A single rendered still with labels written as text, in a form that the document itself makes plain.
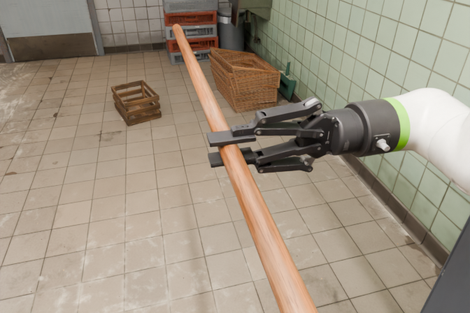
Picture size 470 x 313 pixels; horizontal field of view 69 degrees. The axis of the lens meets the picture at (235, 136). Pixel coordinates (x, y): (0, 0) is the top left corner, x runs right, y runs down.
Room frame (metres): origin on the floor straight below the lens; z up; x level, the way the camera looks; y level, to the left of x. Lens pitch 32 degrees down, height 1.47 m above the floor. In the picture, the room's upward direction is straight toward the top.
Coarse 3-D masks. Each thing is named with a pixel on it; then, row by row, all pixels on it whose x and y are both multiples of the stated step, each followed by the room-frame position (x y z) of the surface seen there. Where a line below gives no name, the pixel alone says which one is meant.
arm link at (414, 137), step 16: (400, 96) 0.51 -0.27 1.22; (416, 96) 0.51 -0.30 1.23; (432, 96) 0.50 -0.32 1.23; (448, 96) 0.50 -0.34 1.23; (400, 112) 0.47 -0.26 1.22; (416, 112) 0.47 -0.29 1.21; (432, 112) 0.47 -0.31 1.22; (448, 112) 0.45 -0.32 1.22; (464, 112) 0.45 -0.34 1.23; (416, 128) 0.46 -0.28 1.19; (432, 128) 0.45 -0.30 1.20; (400, 144) 0.45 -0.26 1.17; (416, 144) 0.46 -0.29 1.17
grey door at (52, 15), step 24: (0, 0) 4.05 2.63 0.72; (24, 0) 4.12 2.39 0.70; (48, 0) 4.18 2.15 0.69; (72, 0) 4.24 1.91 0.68; (0, 24) 4.03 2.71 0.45; (24, 24) 4.10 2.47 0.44; (48, 24) 4.16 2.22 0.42; (72, 24) 4.23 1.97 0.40; (96, 24) 4.28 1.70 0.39; (24, 48) 4.07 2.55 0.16; (48, 48) 4.14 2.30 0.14; (72, 48) 4.21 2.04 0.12; (96, 48) 4.28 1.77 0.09
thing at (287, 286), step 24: (192, 72) 0.73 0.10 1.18; (216, 120) 0.49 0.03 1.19; (240, 168) 0.36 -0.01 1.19; (240, 192) 0.32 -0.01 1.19; (264, 216) 0.27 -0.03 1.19; (264, 240) 0.24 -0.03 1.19; (264, 264) 0.22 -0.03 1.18; (288, 264) 0.21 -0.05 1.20; (288, 288) 0.18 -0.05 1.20; (288, 312) 0.16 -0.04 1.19; (312, 312) 0.16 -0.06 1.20
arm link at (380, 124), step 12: (360, 108) 0.48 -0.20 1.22; (372, 108) 0.47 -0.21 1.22; (384, 108) 0.48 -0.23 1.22; (360, 120) 0.47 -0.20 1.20; (372, 120) 0.45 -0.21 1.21; (384, 120) 0.46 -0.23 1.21; (396, 120) 0.46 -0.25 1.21; (372, 132) 0.44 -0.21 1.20; (384, 132) 0.45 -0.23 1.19; (396, 132) 0.45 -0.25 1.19; (372, 144) 0.44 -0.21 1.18; (384, 144) 0.43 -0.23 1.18; (396, 144) 0.45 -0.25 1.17; (360, 156) 0.45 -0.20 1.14
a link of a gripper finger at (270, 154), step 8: (280, 144) 0.46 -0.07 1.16; (288, 144) 0.46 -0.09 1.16; (296, 144) 0.46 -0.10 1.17; (256, 152) 0.45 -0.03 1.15; (264, 152) 0.45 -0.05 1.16; (272, 152) 0.44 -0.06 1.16; (280, 152) 0.44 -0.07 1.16; (288, 152) 0.44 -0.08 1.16; (296, 152) 0.44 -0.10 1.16; (304, 152) 0.44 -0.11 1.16; (312, 152) 0.45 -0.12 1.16; (256, 160) 0.43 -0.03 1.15; (264, 160) 0.43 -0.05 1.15; (272, 160) 0.44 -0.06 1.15
